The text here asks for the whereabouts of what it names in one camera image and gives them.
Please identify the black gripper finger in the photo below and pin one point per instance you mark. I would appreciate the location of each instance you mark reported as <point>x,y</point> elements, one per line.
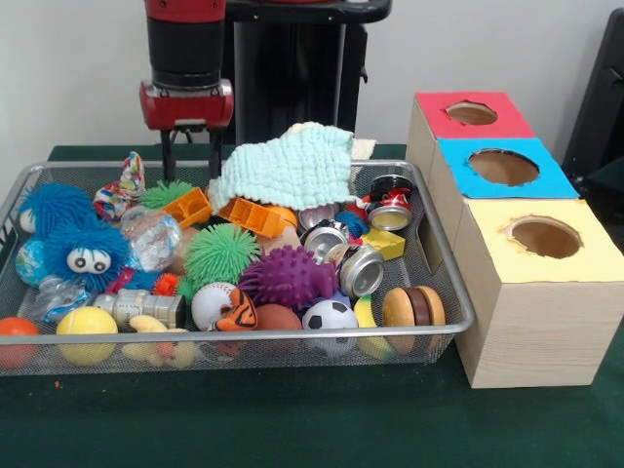
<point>168,156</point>
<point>215,153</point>

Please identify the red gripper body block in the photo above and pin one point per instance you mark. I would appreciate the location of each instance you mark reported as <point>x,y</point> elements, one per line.
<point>185,109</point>

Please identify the light blue muslin cloth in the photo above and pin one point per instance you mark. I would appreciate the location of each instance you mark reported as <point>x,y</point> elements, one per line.
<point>292,166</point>

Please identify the crushed clear plastic bottle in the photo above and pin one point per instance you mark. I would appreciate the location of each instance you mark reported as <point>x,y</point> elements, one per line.
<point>153,241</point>

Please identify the cream muslin cloth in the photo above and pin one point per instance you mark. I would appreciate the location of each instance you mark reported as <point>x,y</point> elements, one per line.
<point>363,148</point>

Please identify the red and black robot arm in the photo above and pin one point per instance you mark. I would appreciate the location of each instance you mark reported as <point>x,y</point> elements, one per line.
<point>185,44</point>

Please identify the wooden box with three holes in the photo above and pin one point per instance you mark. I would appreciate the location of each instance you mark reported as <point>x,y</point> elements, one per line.
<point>536,331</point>

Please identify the green spiky ball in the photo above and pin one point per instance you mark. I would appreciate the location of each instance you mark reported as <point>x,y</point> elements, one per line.
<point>222,253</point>

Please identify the blue furry toy with eyes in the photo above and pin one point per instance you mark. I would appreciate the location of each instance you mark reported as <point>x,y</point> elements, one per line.
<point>97,244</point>

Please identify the blue furry puffer ball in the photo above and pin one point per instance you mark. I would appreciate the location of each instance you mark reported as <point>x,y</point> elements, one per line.
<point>53,205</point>

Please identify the purple spiky ball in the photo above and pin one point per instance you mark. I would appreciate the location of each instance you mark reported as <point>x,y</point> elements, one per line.
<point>287,278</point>

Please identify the crushed red soda can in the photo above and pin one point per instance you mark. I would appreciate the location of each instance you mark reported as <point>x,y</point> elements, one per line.
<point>390,200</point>

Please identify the yellow ball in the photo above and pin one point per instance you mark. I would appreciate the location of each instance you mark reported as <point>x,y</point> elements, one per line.
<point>88,324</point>

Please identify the small soccer ball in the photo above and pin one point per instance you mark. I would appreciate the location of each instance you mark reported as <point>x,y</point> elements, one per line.
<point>329,317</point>

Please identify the orange ball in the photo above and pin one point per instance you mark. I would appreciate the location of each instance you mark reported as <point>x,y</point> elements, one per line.
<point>17,326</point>

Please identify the toy hamburger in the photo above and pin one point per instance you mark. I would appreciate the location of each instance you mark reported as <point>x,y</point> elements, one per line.
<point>414,307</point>

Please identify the dark green table cloth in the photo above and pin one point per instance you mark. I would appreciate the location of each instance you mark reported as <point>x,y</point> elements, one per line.
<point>292,419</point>

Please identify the green clothed side table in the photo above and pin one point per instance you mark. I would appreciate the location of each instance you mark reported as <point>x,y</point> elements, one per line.
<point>607,183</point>

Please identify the black upright panel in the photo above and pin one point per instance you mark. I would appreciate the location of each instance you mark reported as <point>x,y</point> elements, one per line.
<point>604,97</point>

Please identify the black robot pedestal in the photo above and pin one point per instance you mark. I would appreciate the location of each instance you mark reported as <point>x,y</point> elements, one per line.
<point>292,73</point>

